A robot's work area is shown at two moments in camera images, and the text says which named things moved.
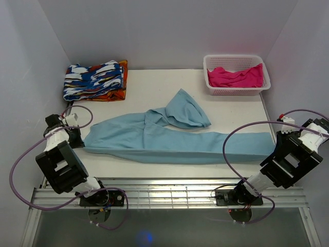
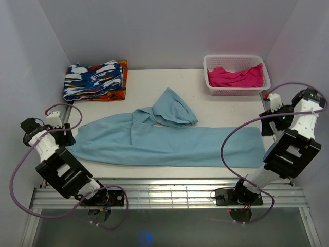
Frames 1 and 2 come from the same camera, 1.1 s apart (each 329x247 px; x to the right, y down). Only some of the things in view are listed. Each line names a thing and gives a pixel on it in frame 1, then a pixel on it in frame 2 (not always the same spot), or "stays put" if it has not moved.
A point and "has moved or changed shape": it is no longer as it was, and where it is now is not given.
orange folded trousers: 117,94 stays put
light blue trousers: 160,135 has moved or changed shape
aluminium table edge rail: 168,194 stays put
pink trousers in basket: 251,77 stays put
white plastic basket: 235,74 stays put
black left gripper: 78,143 → 67,139
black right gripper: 280,138 → 266,129
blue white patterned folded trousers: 81,82 stays put
